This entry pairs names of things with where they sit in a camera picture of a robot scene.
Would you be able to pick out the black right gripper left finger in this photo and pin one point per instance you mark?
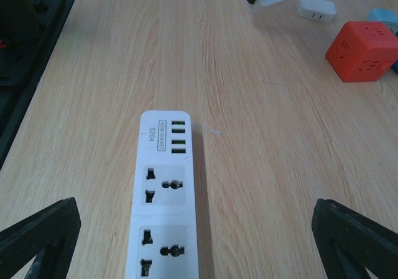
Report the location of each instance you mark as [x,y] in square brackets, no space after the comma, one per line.
[47,238]

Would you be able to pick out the white power strip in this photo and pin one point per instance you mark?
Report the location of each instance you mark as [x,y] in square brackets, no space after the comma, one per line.
[163,228]

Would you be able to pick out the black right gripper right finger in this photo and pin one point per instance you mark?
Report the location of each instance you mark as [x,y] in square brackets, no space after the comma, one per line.
[351,245]

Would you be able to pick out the white cube adapter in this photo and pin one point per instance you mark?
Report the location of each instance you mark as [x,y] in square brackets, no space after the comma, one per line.
[316,10]

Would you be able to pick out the light blue usb charger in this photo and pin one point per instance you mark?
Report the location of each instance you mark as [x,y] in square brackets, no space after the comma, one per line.
[386,16]

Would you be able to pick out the red cube socket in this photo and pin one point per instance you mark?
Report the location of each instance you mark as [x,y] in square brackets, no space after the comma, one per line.
[362,51]

